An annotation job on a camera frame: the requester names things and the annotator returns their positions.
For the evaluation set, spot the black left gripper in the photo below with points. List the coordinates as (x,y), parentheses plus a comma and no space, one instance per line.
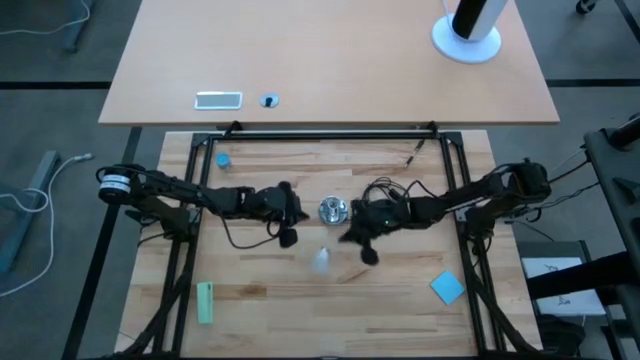
(270,202)

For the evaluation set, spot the small thin metal tool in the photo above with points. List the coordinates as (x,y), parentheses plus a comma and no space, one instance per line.
(414,154)

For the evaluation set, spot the black aluminium rig frame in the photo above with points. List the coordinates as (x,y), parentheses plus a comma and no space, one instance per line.
(320,137)

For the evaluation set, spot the grey metal table leg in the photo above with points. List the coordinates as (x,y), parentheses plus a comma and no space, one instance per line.
(77,27)
(30,210)

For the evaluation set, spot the white paper sheet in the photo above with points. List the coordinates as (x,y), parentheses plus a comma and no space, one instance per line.
(545,265)

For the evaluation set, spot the black equipment cart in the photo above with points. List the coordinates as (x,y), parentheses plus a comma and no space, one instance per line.
(615,175)

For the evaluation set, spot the chrome lamp socket base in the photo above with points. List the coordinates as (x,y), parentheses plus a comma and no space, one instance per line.
(333,210)

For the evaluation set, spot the white rimmed smartphone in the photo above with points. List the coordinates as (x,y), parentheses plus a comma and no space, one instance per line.
(218,100)

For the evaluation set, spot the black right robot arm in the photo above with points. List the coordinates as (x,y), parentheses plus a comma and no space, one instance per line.
(475,192)

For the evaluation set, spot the black chair caster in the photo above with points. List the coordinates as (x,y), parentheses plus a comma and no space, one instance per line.
(585,6)

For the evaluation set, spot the light wooden desk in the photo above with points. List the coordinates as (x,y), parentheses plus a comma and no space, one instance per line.
(325,50)

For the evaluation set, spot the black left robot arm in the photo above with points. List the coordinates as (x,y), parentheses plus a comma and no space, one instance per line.
(165,192)

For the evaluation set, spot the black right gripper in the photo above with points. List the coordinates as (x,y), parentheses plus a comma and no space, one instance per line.
(380,217)

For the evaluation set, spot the blue sticky note pad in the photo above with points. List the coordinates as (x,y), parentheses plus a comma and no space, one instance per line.
(447,288)

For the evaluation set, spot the green rectangular strip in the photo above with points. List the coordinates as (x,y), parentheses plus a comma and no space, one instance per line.
(205,302)

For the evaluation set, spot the white lightbulb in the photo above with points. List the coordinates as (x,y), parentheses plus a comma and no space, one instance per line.
(320,261)

